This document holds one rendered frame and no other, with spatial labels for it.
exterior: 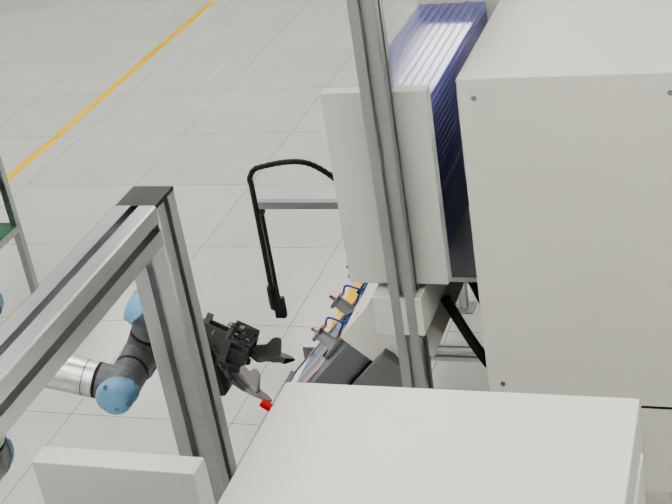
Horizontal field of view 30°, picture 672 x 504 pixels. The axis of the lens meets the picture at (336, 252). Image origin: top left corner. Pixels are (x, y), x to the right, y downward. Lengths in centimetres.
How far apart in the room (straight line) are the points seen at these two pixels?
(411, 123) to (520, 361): 43
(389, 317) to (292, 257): 316
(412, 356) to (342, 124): 40
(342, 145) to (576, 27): 40
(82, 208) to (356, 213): 412
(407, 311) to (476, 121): 33
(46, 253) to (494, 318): 384
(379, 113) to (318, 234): 347
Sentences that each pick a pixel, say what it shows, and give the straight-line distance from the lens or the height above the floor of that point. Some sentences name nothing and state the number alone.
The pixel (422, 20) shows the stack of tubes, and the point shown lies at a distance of 227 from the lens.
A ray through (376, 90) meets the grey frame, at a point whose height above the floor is 172.
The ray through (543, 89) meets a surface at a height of 170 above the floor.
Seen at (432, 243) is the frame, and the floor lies 146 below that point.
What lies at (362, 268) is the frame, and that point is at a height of 142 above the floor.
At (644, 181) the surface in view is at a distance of 182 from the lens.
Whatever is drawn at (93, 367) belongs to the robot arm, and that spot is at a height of 107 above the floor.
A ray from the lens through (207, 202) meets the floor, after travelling 574.
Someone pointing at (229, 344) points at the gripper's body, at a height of 106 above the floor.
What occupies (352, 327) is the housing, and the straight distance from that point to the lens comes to 207.
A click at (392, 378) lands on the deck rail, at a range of 208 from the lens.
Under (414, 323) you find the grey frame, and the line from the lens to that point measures 196.
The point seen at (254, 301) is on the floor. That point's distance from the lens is 484.
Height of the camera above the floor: 235
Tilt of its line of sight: 27 degrees down
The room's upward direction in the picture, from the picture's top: 9 degrees counter-clockwise
